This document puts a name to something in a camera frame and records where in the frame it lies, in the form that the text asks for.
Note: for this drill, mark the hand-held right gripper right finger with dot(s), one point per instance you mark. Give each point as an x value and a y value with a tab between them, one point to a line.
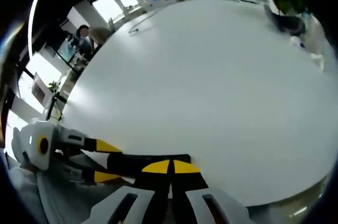
200	205

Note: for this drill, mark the display screen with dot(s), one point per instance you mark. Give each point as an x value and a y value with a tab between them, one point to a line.
66	51

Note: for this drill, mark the crumpled white tissue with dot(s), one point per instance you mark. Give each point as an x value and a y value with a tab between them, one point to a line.
317	61
295	41

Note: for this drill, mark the clear plastic bottle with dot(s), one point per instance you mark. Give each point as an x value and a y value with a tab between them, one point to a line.
314	36

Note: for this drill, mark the white square pillar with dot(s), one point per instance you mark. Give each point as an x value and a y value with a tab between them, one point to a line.
84	14

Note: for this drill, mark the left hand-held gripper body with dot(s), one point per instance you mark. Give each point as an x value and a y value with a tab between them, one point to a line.
31	139

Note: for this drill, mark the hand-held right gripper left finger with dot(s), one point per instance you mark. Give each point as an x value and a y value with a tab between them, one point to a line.
126	205

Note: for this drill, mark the black remote control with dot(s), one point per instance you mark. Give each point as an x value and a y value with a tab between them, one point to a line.
126	163

